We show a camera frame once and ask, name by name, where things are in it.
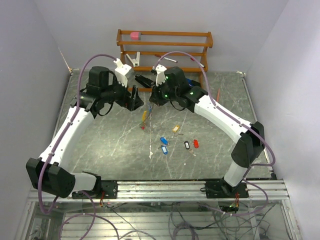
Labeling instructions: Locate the red cap marker left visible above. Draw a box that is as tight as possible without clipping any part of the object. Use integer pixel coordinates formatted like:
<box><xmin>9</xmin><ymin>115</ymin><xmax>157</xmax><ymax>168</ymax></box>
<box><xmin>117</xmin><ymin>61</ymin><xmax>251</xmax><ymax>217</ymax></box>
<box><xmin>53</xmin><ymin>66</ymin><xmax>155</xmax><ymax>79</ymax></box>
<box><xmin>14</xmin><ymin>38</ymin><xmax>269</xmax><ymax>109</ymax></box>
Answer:
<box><xmin>154</xmin><ymin>54</ymin><xmax>178</xmax><ymax>63</ymax></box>

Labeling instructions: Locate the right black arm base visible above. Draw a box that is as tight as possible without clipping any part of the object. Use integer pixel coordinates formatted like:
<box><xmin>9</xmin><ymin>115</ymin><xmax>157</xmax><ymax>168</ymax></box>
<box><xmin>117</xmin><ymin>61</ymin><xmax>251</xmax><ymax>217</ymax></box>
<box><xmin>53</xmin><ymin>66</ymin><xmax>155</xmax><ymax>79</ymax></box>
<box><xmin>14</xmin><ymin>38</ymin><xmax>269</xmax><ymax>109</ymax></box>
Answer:
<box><xmin>200</xmin><ymin>179</ymin><xmax>249</xmax><ymax>199</ymax></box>

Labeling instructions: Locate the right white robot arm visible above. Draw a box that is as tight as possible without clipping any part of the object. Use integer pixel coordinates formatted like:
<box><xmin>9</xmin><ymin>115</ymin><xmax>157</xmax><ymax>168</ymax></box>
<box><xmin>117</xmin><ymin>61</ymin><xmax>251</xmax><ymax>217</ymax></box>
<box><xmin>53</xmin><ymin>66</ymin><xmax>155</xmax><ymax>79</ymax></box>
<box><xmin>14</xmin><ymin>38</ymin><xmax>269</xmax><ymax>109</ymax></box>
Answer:
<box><xmin>149</xmin><ymin>65</ymin><xmax>265</xmax><ymax>198</ymax></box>

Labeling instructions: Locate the pink eraser block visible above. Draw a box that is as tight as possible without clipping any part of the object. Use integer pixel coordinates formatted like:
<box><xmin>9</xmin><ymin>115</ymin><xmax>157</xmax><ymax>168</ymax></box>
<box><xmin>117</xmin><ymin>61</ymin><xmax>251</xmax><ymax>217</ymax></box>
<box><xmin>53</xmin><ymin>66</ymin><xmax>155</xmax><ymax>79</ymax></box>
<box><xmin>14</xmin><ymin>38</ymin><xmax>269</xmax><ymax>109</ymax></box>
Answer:
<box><xmin>130</xmin><ymin>31</ymin><xmax>141</xmax><ymax>41</ymax></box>

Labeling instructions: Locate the blue key tag lower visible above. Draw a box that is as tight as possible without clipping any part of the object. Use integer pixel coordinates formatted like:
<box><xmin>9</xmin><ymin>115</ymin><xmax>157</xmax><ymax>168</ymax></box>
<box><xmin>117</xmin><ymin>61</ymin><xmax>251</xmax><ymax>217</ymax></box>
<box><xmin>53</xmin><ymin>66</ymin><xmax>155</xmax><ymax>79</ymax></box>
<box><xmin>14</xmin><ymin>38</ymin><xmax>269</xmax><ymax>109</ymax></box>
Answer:
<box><xmin>158</xmin><ymin>145</ymin><xmax>168</xmax><ymax>155</ymax></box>

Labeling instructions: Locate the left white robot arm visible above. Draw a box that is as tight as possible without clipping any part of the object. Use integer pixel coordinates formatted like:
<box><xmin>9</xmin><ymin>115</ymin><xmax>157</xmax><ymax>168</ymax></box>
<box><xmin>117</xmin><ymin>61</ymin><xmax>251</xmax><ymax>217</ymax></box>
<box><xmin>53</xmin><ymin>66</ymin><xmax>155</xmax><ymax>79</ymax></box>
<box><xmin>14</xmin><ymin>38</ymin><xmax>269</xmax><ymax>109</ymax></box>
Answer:
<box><xmin>26</xmin><ymin>64</ymin><xmax>144</xmax><ymax>199</ymax></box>

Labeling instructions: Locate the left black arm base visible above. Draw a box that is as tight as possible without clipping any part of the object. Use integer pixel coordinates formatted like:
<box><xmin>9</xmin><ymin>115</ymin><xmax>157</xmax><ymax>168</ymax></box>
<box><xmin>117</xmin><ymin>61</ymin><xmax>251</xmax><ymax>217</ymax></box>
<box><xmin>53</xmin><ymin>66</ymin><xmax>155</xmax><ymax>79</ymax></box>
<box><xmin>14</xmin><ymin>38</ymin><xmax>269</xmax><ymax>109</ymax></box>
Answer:
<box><xmin>71</xmin><ymin>179</ymin><xmax>118</xmax><ymax>199</ymax></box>

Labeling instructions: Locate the blue key tag upper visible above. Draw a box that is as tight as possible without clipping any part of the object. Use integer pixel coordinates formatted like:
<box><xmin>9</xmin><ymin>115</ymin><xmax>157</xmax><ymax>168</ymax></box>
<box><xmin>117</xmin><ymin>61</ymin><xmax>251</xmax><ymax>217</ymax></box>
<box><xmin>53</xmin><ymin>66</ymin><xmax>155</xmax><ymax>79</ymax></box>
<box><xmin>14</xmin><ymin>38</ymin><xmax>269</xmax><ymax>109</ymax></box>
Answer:
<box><xmin>160</xmin><ymin>137</ymin><xmax>169</xmax><ymax>146</ymax></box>

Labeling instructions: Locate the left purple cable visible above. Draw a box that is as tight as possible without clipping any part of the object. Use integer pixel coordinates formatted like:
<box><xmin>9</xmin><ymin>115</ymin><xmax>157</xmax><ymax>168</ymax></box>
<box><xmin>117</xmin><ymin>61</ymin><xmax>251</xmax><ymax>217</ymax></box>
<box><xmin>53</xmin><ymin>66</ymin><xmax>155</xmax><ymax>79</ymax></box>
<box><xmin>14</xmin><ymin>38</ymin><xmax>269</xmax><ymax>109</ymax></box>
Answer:
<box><xmin>37</xmin><ymin>54</ymin><xmax>121</xmax><ymax>240</ymax></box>

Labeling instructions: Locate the red key tag key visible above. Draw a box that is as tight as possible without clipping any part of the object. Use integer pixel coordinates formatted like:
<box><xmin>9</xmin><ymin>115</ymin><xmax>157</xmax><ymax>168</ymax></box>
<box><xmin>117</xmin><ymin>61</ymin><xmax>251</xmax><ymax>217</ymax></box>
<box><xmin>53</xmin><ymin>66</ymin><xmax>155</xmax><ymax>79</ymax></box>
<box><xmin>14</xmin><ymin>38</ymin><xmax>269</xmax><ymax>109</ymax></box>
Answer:
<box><xmin>193</xmin><ymin>139</ymin><xmax>199</xmax><ymax>149</ymax></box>

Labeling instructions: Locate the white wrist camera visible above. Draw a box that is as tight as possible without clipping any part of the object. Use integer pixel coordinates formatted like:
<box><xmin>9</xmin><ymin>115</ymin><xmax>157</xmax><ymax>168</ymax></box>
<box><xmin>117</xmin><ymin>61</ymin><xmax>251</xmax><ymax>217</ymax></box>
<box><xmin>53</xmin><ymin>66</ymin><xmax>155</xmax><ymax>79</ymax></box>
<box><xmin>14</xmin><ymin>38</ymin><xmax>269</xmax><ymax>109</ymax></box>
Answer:
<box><xmin>151</xmin><ymin>64</ymin><xmax>167</xmax><ymax>87</ymax></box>
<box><xmin>113</xmin><ymin>58</ymin><xmax>134</xmax><ymax>88</ymax></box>

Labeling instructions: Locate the white clip tool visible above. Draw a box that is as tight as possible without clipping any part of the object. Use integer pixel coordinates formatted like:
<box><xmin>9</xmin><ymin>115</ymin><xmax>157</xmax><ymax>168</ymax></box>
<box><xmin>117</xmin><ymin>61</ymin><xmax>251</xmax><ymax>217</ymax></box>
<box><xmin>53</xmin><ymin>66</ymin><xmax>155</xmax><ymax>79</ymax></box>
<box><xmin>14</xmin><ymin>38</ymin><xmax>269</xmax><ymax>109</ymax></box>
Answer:
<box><xmin>125</xmin><ymin>51</ymin><xmax>141</xmax><ymax>68</ymax></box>

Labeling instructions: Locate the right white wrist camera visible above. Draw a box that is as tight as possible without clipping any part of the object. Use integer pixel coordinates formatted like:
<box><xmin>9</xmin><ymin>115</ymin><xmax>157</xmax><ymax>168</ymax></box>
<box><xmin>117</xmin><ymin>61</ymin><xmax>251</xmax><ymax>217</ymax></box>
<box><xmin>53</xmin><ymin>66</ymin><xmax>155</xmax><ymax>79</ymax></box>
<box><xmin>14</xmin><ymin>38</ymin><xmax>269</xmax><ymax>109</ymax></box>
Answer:
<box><xmin>151</xmin><ymin>64</ymin><xmax>167</xmax><ymax>87</ymax></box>

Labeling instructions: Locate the blue stapler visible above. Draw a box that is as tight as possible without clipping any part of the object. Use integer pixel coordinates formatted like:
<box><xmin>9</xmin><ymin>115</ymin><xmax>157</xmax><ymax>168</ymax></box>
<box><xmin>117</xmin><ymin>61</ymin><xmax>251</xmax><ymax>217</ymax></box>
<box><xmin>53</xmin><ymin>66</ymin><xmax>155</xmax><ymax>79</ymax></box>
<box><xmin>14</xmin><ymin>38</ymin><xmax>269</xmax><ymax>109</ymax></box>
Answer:
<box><xmin>186</xmin><ymin>78</ymin><xmax>202</xmax><ymax>88</ymax></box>

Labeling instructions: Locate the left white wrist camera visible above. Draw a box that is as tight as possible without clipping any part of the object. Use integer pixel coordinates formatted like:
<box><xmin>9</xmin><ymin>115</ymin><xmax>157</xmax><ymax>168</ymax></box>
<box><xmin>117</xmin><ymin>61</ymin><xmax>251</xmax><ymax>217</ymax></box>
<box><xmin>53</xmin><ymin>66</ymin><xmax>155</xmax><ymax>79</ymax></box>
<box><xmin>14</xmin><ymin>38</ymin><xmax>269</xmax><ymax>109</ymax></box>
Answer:
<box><xmin>113</xmin><ymin>58</ymin><xmax>134</xmax><ymax>88</ymax></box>

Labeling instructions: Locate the blue key tag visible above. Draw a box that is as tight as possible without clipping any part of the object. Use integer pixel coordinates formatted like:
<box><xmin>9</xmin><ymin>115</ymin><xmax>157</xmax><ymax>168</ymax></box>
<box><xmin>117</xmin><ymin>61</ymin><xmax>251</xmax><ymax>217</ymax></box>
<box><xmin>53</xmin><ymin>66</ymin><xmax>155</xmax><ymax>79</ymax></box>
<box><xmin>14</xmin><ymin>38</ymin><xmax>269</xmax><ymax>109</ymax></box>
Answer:
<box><xmin>160</xmin><ymin>137</ymin><xmax>169</xmax><ymax>146</ymax></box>
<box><xmin>158</xmin><ymin>145</ymin><xmax>168</xmax><ymax>155</ymax></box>

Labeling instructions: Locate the yellow key tag key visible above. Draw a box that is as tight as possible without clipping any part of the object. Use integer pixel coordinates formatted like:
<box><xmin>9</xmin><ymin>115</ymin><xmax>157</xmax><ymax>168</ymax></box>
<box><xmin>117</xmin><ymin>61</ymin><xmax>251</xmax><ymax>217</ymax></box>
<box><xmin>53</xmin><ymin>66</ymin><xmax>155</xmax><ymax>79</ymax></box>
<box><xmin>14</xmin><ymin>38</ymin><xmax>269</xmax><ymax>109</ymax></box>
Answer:
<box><xmin>172</xmin><ymin>125</ymin><xmax>183</xmax><ymax>137</ymax></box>

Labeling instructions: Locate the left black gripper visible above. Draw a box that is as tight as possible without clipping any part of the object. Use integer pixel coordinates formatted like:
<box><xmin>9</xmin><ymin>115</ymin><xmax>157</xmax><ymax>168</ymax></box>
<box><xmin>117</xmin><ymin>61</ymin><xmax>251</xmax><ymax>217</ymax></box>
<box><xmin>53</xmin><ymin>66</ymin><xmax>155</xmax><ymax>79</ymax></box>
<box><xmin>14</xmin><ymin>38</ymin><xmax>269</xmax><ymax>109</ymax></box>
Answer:
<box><xmin>102</xmin><ymin>74</ymin><xmax>145</xmax><ymax>112</ymax></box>

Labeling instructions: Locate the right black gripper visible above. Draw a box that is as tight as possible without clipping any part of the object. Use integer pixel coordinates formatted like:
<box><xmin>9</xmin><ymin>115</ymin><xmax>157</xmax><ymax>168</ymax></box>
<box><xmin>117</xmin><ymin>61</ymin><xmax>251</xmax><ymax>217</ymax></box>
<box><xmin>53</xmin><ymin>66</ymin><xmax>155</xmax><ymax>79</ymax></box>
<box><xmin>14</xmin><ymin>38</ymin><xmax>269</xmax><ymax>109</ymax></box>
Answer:
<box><xmin>149</xmin><ymin>78</ymin><xmax>179</xmax><ymax>107</ymax></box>

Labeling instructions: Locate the aluminium frame rail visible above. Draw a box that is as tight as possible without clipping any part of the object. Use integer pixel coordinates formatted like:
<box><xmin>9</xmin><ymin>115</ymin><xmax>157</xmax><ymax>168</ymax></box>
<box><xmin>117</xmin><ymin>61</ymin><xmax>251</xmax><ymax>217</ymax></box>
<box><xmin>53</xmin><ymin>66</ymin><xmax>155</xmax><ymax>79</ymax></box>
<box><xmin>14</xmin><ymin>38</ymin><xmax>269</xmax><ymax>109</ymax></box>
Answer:
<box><xmin>27</xmin><ymin>178</ymin><xmax>291</xmax><ymax>203</ymax></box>

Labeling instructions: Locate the yellow keyring with keys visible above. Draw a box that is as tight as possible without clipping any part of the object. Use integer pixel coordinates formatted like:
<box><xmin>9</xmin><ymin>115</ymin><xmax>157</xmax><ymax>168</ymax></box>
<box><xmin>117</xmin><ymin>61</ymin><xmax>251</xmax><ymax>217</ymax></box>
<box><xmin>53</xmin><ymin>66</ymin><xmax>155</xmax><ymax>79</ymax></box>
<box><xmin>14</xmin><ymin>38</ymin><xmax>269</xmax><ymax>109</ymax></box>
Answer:
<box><xmin>140</xmin><ymin>102</ymin><xmax>154</xmax><ymax>130</ymax></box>

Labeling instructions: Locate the orange pencil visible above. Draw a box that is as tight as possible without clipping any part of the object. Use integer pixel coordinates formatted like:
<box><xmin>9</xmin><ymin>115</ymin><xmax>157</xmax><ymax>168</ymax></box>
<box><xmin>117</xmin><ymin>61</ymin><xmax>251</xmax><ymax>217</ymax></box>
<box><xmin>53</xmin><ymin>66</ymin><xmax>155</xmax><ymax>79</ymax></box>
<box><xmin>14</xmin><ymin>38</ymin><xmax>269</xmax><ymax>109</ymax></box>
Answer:
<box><xmin>216</xmin><ymin>88</ymin><xmax>221</xmax><ymax>102</ymax></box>

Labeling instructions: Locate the black stapler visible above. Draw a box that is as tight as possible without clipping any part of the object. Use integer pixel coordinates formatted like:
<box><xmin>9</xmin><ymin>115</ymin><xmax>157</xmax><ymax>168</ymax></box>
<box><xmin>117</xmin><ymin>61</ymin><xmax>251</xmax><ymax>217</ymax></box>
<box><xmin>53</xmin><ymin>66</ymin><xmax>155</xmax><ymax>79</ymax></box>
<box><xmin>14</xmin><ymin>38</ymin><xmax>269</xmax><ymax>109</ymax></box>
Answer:
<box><xmin>134</xmin><ymin>74</ymin><xmax>154</xmax><ymax>89</ymax></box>

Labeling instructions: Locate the black key tag key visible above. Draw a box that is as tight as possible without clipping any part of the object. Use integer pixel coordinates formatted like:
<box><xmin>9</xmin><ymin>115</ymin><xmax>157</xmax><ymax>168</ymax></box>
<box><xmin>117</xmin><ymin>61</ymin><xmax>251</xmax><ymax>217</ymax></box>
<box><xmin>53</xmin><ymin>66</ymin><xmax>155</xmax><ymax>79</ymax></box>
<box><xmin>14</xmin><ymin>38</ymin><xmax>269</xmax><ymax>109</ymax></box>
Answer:
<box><xmin>184</xmin><ymin>141</ymin><xmax>196</xmax><ymax>157</ymax></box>

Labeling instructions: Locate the wooden three-tier shelf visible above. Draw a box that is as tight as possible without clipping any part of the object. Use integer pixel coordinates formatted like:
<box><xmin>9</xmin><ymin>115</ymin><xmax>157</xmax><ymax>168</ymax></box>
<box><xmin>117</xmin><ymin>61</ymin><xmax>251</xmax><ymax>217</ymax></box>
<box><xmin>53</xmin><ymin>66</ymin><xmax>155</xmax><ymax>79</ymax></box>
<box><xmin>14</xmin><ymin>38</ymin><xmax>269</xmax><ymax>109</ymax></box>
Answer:
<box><xmin>116</xmin><ymin>29</ymin><xmax>214</xmax><ymax>84</ymax></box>

